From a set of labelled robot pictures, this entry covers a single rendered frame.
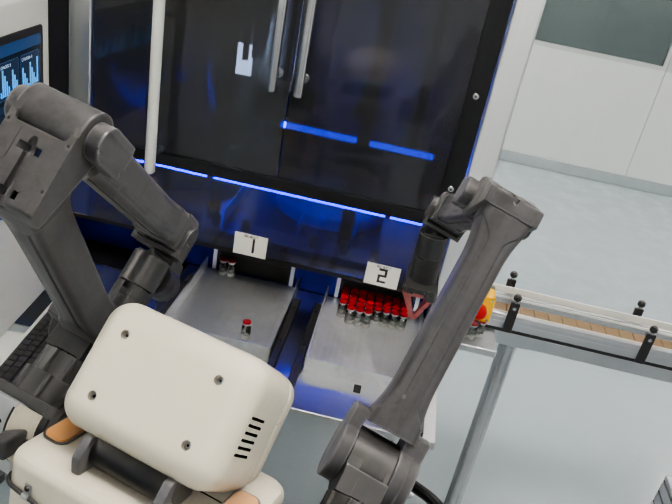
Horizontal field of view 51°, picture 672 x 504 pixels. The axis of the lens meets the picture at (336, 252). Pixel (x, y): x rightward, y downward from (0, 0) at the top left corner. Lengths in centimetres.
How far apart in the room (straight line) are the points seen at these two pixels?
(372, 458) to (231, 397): 20
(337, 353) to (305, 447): 50
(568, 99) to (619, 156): 69
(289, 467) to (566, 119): 482
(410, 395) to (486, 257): 19
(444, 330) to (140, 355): 35
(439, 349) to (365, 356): 83
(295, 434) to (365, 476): 125
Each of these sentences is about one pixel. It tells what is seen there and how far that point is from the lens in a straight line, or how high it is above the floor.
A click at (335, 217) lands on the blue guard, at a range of 169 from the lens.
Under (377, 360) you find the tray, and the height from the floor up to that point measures 88.
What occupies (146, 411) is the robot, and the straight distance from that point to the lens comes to 77.
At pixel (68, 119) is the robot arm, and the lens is 71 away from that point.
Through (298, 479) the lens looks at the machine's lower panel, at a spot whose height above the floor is 29.
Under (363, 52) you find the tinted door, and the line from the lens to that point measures 158.
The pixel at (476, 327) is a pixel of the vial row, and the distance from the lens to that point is 184.
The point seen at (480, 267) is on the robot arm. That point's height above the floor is 147.
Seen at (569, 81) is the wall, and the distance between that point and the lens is 635.
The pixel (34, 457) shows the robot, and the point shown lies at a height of 124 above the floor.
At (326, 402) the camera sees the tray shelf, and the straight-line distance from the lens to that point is 152.
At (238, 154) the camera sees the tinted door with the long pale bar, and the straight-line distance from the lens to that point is 170.
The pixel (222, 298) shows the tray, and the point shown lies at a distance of 180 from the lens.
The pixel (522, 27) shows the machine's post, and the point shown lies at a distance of 156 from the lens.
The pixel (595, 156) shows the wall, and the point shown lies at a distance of 656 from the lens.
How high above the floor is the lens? 184
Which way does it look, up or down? 27 degrees down
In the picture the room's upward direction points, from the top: 11 degrees clockwise
